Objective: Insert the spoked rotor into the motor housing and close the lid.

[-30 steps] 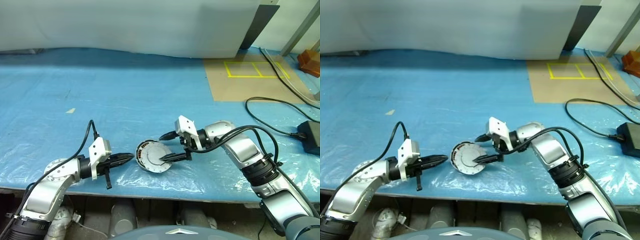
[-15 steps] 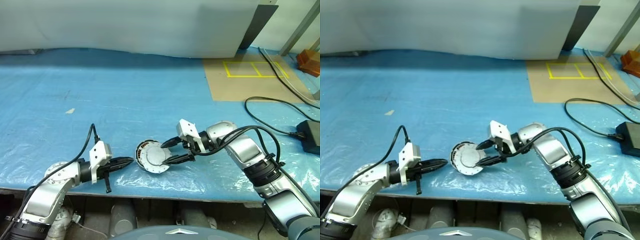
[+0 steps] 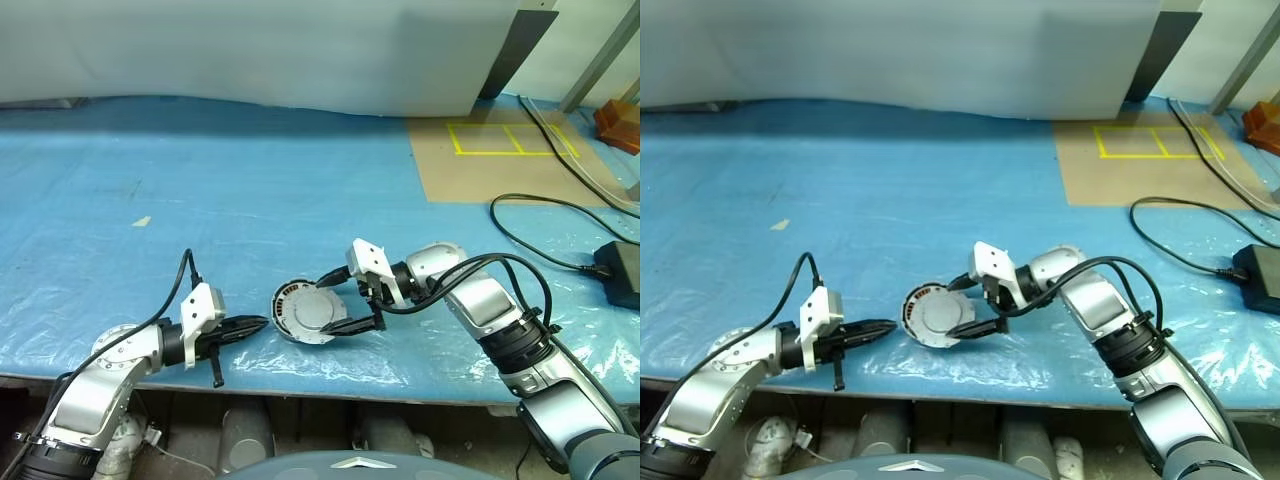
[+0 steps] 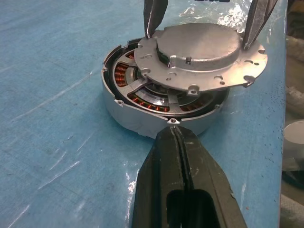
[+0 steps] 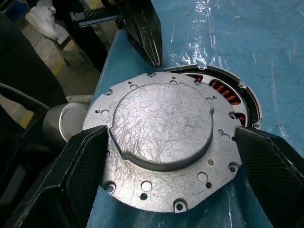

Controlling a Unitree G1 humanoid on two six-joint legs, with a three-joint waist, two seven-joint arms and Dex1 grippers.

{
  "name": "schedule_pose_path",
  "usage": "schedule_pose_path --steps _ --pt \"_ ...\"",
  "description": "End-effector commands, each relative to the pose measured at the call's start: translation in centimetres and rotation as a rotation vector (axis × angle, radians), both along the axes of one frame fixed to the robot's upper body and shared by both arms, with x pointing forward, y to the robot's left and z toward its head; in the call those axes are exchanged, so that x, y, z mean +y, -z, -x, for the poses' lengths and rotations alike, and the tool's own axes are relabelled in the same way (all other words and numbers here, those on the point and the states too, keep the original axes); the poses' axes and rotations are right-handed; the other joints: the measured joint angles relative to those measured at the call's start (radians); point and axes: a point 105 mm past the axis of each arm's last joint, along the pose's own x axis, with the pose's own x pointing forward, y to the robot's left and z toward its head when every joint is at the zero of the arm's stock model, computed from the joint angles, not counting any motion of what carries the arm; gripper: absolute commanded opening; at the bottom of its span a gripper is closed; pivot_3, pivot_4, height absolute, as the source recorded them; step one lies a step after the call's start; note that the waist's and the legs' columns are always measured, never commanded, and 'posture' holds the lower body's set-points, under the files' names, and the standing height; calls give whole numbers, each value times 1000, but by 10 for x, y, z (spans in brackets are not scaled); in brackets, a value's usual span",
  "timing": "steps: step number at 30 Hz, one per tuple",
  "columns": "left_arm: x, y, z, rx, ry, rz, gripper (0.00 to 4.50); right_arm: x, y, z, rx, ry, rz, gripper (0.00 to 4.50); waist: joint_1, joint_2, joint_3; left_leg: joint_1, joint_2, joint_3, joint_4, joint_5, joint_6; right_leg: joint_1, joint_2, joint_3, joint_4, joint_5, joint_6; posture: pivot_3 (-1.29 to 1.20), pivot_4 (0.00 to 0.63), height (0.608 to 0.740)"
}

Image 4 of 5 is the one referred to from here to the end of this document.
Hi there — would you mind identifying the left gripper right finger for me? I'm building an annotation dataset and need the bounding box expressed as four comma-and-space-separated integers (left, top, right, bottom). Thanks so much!
175, 127, 247, 228

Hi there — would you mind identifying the black round motor part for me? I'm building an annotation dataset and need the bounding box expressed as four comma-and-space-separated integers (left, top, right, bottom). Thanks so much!
113, 64, 227, 115

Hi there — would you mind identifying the grey rounded cylinder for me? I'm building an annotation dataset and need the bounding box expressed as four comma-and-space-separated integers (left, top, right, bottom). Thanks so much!
283, 119, 304, 158

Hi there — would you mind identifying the white crumpled wrap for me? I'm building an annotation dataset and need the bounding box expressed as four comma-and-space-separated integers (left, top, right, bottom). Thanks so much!
285, 35, 304, 115

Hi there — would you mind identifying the blue plastic table sheet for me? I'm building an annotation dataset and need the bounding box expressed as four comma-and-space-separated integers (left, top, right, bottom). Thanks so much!
0, 0, 289, 228

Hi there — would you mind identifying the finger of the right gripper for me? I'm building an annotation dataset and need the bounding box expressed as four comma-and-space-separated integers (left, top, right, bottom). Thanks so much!
142, 0, 168, 39
242, 0, 277, 51

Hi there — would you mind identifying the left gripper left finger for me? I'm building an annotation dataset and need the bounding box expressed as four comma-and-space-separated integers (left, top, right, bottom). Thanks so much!
132, 126, 190, 228

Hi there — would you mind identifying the motor housing with copper windings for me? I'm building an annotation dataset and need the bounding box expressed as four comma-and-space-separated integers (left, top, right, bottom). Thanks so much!
100, 38, 231, 140

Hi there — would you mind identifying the silver round motor lid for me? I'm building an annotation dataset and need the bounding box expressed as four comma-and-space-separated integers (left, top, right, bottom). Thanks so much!
133, 22, 269, 98

